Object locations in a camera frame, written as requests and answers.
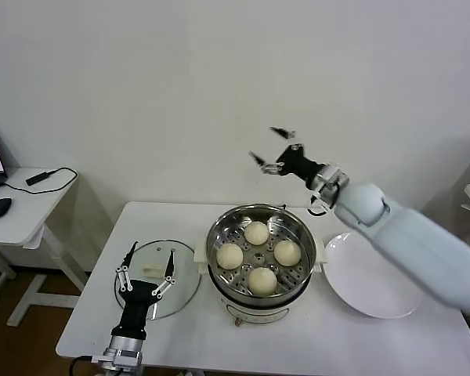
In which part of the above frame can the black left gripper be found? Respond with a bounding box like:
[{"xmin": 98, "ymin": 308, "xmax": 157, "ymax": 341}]
[{"xmin": 110, "ymin": 241, "xmax": 177, "ymax": 340}]

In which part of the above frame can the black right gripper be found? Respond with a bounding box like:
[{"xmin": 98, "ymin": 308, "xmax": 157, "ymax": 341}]
[{"xmin": 248, "ymin": 125, "xmax": 324, "ymax": 186}]

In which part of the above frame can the glass lid with white handle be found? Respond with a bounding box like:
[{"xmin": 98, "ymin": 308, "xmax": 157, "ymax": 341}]
[{"xmin": 114, "ymin": 239, "xmax": 202, "ymax": 320}]

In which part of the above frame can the white steamed baozi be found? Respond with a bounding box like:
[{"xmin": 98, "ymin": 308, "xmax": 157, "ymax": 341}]
[
  {"xmin": 244, "ymin": 221, "xmax": 270, "ymax": 246},
  {"xmin": 247, "ymin": 266, "xmax": 277, "ymax": 295},
  {"xmin": 216, "ymin": 243, "xmax": 245, "ymax": 270},
  {"xmin": 273, "ymin": 240, "xmax": 302, "ymax": 266}
]

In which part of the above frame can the stainless steel steamer basket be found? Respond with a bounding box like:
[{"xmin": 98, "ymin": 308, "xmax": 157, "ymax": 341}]
[{"xmin": 205, "ymin": 204, "xmax": 316, "ymax": 305}]

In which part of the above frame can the steel steamer pot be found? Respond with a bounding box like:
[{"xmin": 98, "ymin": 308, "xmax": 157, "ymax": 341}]
[{"xmin": 193, "ymin": 237, "xmax": 325, "ymax": 327}]

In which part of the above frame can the white side desk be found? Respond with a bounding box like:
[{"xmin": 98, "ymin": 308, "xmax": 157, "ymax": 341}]
[{"xmin": 0, "ymin": 167, "xmax": 89, "ymax": 328}]

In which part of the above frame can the black rectangular adapter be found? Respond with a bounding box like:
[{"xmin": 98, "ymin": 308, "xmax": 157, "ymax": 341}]
[{"xmin": 26, "ymin": 171, "xmax": 50, "ymax": 186}]

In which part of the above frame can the white round plate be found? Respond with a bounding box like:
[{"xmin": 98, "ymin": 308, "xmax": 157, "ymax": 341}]
[{"xmin": 321, "ymin": 231, "xmax": 423, "ymax": 319}]

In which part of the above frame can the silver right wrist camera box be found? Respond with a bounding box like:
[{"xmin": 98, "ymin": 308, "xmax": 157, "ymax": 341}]
[{"xmin": 316, "ymin": 172, "xmax": 350, "ymax": 208}]

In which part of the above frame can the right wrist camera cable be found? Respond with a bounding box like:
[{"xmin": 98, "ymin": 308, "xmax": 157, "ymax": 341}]
[{"xmin": 306, "ymin": 193, "xmax": 331, "ymax": 217}]

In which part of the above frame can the black adapter cable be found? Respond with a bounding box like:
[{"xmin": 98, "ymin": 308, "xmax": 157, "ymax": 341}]
[{"xmin": 0, "ymin": 167, "xmax": 79, "ymax": 194}]

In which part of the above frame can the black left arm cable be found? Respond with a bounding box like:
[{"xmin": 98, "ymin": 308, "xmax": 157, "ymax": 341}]
[{"xmin": 69, "ymin": 354, "xmax": 103, "ymax": 376}]

